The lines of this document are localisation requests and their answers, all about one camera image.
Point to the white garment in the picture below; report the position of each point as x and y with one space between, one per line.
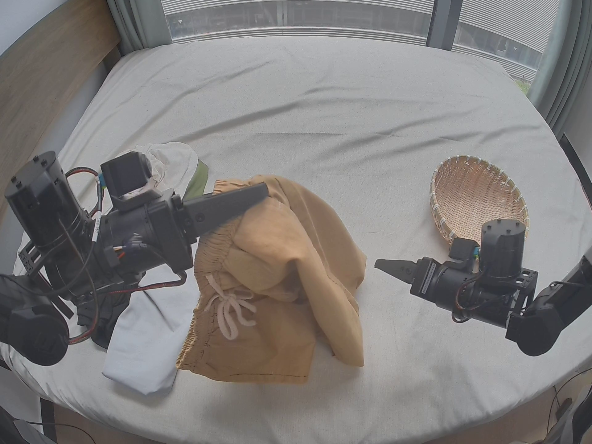
173 162

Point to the tan shorts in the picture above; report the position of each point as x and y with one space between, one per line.
277 266

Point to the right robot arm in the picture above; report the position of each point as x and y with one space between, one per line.
502 248

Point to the blue-green curtain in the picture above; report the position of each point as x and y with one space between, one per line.
562 39
134 7

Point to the bed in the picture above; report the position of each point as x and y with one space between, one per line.
323 109

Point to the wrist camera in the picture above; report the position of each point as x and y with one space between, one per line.
125 174
462 249

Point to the round woven basket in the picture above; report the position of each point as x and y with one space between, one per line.
478 197

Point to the pale blue garment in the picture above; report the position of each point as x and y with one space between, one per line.
143 340

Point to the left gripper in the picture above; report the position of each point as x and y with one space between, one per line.
152 234

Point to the green garment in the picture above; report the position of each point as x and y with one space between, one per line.
200 181

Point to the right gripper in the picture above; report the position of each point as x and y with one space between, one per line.
439 282

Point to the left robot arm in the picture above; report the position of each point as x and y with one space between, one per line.
40 201

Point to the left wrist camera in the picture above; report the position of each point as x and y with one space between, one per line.
125 174

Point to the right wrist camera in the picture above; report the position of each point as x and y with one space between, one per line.
462 249

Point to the black garment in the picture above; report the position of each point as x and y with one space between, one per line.
118 317

